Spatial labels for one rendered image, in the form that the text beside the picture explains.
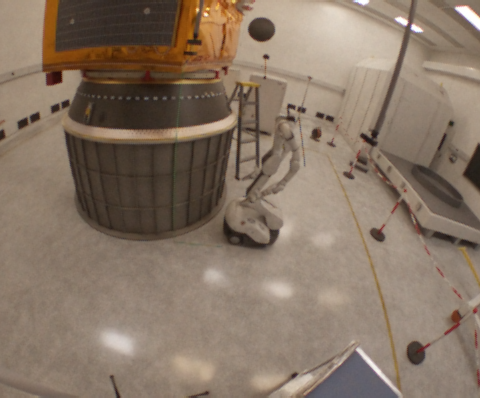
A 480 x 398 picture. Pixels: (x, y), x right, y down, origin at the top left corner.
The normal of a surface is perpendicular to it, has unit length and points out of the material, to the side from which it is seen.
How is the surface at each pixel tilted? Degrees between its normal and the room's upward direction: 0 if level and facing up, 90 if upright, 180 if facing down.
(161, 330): 0
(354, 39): 90
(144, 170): 90
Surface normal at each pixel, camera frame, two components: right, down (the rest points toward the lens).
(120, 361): 0.18, -0.80
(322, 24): -0.14, 0.56
